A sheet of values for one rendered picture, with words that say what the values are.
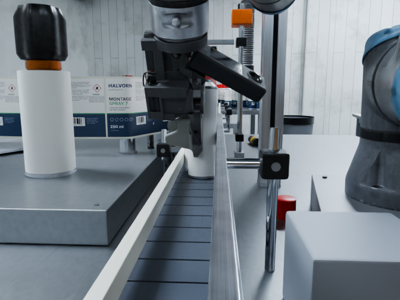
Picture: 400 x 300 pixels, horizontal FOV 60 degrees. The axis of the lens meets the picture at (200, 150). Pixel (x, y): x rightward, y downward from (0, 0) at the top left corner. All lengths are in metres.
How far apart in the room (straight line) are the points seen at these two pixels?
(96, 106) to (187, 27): 0.47
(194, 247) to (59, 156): 0.38
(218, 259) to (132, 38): 5.68
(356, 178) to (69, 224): 0.40
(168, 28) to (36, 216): 0.30
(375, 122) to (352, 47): 4.81
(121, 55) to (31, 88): 5.22
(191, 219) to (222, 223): 0.23
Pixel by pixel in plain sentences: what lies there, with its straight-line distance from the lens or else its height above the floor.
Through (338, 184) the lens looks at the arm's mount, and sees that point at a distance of 0.62.
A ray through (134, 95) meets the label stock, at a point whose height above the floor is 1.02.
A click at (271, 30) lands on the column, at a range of 0.74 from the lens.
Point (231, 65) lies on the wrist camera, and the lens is 0.50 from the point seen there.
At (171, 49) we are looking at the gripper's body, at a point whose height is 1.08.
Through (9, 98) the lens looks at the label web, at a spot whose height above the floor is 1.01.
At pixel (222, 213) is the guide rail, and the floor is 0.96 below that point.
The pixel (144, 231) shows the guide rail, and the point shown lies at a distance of 0.33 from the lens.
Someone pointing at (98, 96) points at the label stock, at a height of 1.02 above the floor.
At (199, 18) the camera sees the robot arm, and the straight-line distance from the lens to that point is 0.45.
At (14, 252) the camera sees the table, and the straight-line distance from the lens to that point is 0.52.
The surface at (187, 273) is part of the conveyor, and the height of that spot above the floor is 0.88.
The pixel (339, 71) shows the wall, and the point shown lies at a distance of 5.29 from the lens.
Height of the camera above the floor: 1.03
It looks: 10 degrees down
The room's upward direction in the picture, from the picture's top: straight up
